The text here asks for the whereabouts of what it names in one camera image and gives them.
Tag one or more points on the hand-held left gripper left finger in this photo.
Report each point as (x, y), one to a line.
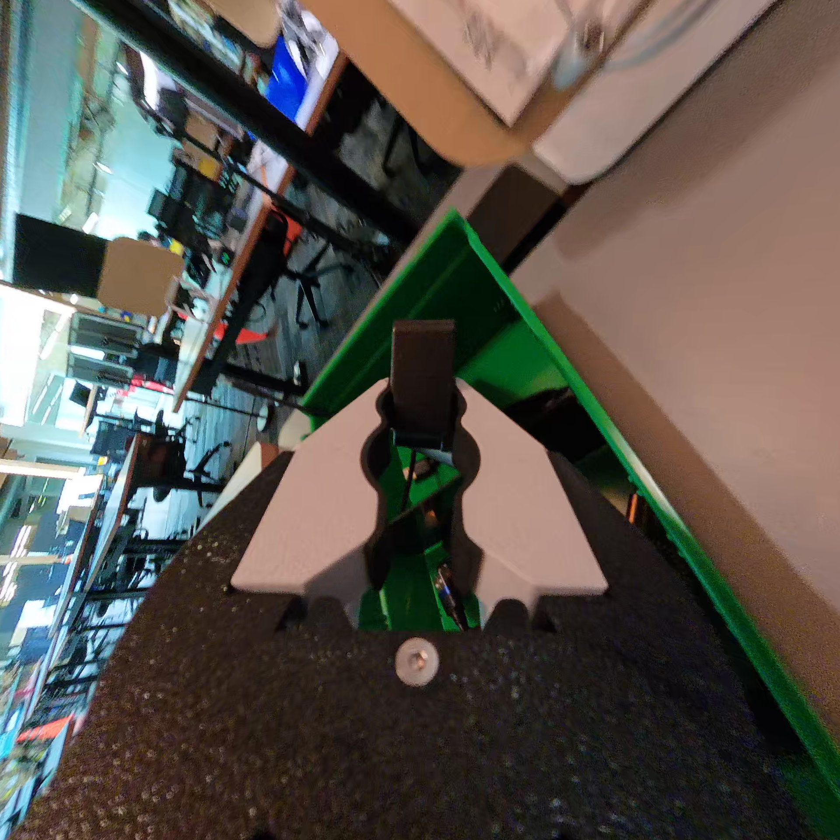
(308, 518)

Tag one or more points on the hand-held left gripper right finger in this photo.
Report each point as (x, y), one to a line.
(531, 525)

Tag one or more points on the black usb hub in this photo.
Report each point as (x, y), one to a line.
(423, 380)

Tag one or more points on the green plastic bin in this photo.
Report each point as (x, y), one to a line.
(446, 275)

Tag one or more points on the orange traffic cone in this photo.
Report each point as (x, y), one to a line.
(253, 336)

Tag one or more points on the black office chair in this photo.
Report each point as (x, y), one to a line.
(312, 289)

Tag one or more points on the beige rounded board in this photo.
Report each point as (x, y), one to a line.
(141, 275)

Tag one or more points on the black square panel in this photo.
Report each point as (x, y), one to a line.
(59, 256)

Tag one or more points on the wooden display board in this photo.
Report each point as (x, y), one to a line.
(459, 131)

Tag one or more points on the black metal pole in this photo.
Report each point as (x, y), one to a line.
(229, 105)

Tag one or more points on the white clamp mount plate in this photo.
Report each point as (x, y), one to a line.
(623, 131)

